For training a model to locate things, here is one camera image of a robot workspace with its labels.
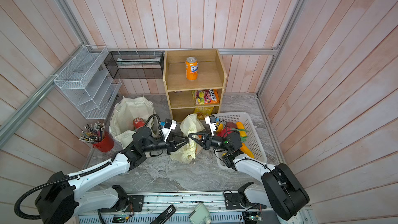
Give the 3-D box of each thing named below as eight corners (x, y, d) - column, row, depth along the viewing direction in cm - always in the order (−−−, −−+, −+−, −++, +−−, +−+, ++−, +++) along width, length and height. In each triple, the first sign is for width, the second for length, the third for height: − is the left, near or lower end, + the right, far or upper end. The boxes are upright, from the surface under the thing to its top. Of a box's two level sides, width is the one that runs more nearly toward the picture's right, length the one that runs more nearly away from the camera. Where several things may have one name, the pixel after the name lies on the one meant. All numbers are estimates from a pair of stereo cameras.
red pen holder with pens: (93, 154, 92) (74, 139, 78) (100, 138, 99) (84, 122, 84) (111, 154, 92) (96, 139, 78) (117, 138, 99) (104, 122, 84)
